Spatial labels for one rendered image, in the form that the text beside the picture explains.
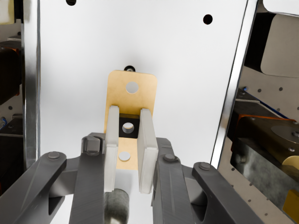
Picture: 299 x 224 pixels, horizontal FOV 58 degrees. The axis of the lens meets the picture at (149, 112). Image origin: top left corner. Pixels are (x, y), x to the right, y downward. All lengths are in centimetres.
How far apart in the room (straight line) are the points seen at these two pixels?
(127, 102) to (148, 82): 2
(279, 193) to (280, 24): 18
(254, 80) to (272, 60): 32
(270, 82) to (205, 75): 39
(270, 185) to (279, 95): 41
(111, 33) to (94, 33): 2
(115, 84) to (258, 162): 18
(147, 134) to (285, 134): 23
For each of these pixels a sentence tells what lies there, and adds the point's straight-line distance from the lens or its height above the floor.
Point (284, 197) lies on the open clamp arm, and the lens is 29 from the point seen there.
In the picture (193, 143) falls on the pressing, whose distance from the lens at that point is 31.
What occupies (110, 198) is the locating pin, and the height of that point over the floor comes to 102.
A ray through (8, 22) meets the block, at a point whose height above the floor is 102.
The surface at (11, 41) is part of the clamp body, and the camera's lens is 49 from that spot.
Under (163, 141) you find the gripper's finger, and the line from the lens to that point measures 18.
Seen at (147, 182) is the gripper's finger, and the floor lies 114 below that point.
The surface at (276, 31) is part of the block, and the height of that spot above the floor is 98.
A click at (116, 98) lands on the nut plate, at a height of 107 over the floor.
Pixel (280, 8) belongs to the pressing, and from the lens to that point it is 31.
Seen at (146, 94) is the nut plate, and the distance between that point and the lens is 21.
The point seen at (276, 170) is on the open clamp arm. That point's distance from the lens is 30.
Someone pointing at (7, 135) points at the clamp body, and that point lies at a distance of 56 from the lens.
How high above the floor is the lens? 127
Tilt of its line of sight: 70 degrees down
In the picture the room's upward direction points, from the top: 166 degrees clockwise
